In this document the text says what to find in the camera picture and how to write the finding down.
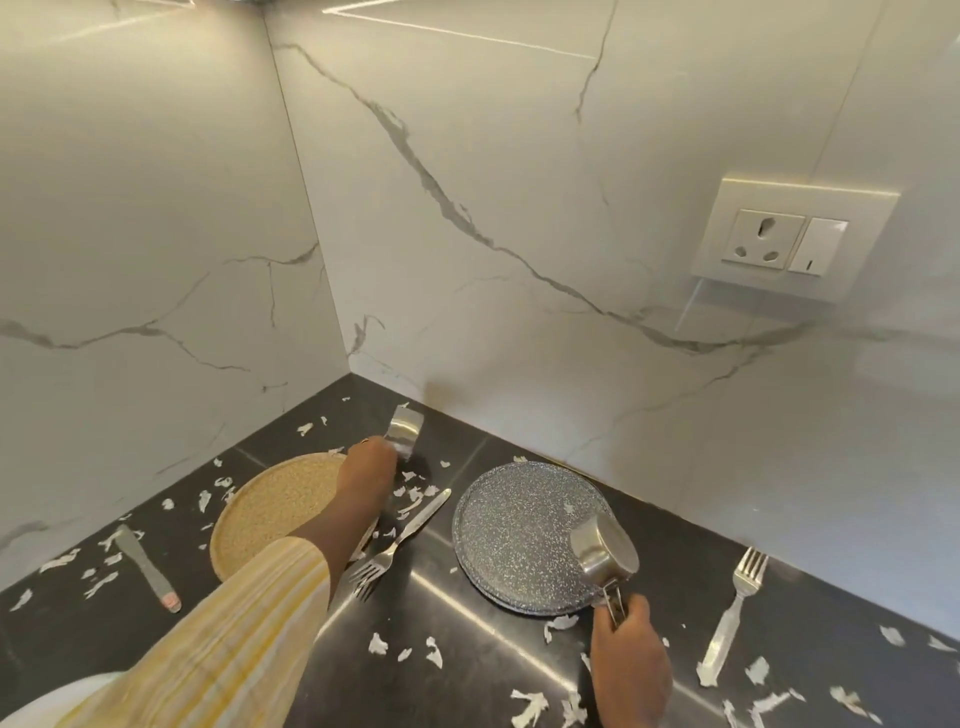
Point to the person's right hand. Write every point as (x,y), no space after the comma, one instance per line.
(630,667)

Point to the person's left hand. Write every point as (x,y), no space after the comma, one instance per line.
(364,480)

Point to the person's right thumb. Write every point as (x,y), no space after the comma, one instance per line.
(602,624)

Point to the person's left fingers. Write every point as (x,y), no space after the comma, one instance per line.
(381,452)

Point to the small steel cup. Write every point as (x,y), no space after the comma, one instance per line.
(405,431)

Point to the person's left forearm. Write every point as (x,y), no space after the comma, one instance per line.
(247,622)

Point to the steel fork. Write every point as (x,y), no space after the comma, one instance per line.
(731,611)
(409,529)

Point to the scattered white paper scraps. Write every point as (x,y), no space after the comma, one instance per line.
(534,703)

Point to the grey speckled round plate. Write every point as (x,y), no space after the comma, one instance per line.
(517,532)

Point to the beige woven round plate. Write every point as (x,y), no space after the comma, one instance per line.
(262,510)

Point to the steel butter knife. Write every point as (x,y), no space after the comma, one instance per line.
(146,566)

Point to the white plate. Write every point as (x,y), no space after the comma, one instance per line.
(52,697)

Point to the white wall socket with switch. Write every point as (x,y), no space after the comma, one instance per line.
(795,238)

